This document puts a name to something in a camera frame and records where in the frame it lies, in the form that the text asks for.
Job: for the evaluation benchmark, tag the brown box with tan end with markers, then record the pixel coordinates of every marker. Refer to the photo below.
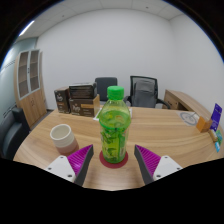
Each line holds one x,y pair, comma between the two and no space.
83,107

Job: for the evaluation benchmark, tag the rectangular ceiling light panel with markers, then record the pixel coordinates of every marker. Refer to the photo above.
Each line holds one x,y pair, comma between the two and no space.
26,28

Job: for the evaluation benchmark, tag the round white patterned disc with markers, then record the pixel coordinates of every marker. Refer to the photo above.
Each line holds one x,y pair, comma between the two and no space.
187,118

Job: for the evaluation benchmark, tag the pink and white ribbed cup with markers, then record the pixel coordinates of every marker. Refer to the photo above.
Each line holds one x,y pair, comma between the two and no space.
64,140

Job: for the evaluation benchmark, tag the upright purple box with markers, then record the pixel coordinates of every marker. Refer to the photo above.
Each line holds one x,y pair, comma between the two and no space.
216,116

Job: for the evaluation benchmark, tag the long dark brown box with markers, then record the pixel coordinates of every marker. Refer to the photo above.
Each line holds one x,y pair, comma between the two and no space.
82,90

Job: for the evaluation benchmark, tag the black leather armchair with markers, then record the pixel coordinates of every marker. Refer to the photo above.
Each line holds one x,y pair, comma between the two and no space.
11,131

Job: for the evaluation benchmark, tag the wooden shelf cabinet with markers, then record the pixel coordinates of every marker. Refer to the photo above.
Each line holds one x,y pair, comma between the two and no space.
31,103

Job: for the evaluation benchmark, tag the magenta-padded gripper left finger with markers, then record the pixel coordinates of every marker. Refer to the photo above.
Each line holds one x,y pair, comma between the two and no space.
78,160

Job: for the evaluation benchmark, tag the orange cardboard box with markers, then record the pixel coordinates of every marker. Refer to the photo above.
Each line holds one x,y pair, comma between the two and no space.
203,124

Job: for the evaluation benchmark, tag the black mesh office chair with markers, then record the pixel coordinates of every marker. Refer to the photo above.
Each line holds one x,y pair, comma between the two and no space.
145,92

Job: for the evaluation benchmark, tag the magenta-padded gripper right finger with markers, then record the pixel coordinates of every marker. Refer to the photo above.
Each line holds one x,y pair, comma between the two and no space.
150,160

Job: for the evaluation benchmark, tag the flat round red coaster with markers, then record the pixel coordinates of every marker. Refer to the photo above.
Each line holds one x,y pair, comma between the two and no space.
114,165

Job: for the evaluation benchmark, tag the wooden side desk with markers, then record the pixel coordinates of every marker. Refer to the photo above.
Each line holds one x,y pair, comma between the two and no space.
183,100

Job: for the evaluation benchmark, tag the small light blue box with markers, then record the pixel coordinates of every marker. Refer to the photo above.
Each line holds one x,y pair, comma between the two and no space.
217,147

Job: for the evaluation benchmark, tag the green drink bottle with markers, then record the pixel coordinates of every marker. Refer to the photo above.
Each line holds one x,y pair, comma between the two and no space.
114,130

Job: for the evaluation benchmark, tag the dark padded office chair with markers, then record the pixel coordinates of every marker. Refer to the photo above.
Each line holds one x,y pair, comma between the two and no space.
105,86

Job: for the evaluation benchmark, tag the flat green box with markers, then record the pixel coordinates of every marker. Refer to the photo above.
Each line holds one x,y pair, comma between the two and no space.
219,136

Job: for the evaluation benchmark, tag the small dark brown box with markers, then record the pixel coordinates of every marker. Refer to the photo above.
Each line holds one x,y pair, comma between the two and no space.
61,100

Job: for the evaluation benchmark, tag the small tan box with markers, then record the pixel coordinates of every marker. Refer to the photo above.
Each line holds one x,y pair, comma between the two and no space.
212,136

